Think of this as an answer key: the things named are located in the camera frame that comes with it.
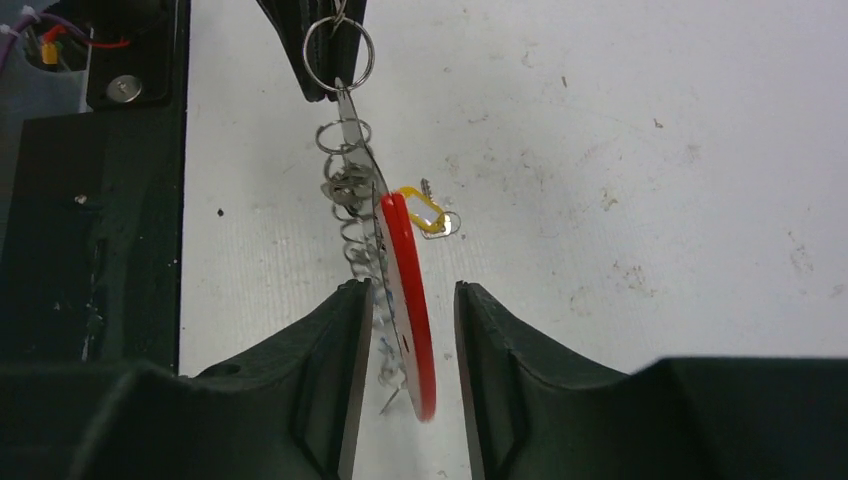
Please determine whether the silver split key ring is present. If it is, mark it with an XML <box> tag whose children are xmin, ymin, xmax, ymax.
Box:
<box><xmin>302</xmin><ymin>15</ymin><xmax>376</xmax><ymax>94</ymax></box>

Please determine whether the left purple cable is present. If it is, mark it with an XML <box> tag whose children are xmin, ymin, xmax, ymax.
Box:
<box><xmin>0</xmin><ymin>5</ymin><xmax>61</xmax><ymax>74</ymax></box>

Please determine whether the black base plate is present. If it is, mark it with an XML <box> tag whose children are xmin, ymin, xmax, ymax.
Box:
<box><xmin>1</xmin><ymin>1</ymin><xmax>191</xmax><ymax>370</ymax></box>

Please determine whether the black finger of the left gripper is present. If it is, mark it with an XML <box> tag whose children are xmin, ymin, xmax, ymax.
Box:
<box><xmin>258</xmin><ymin>0</ymin><xmax>367</xmax><ymax>102</ymax></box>

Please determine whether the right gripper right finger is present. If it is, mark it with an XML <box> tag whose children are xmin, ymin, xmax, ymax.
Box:
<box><xmin>454</xmin><ymin>282</ymin><xmax>847</xmax><ymax>479</ymax></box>

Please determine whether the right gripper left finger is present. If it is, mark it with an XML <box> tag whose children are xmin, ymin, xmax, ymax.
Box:
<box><xmin>1</xmin><ymin>280</ymin><xmax>373</xmax><ymax>479</ymax></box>

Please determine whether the red handled metal key holder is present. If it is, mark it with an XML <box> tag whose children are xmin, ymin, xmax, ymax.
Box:
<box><xmin>322</xmin><ymin>78</ymin><xmax>437</xmax><ymax>422</ymax></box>

